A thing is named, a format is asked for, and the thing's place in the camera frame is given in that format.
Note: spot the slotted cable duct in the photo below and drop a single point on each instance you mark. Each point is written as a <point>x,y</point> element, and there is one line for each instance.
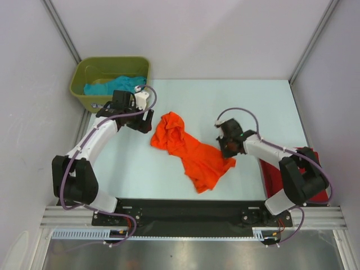
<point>115,235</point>

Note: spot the aluminium rail frame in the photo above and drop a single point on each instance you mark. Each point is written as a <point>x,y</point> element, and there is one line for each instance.
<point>315,218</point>

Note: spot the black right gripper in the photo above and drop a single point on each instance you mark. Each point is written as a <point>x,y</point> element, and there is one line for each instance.
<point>226,154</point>

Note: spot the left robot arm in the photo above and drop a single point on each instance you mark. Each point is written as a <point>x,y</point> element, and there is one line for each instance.
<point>74,179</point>

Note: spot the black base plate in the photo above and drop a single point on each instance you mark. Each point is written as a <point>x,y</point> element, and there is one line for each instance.
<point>193,218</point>

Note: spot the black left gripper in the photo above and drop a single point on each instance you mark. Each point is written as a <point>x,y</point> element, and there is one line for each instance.
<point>142,126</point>

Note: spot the orange t shirt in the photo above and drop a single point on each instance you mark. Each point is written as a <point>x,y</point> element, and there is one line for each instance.
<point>203,164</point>

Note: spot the folded red t shirt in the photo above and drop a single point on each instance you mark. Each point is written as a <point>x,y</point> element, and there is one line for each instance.
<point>271,177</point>

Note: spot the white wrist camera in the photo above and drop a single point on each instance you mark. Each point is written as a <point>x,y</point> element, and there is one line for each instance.
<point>141,97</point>
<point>218,123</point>

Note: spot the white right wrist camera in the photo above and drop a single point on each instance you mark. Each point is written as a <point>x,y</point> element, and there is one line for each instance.
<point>218,123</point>

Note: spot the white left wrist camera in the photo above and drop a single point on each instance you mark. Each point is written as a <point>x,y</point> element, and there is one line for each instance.
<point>141,97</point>

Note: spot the olive green plastic bin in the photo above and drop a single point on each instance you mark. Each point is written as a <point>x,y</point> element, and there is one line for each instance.
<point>101,70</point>

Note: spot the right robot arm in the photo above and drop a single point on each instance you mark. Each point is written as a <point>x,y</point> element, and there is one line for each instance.
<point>261,149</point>

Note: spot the teal t shirt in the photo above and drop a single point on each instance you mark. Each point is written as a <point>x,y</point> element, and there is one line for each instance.
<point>122,83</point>

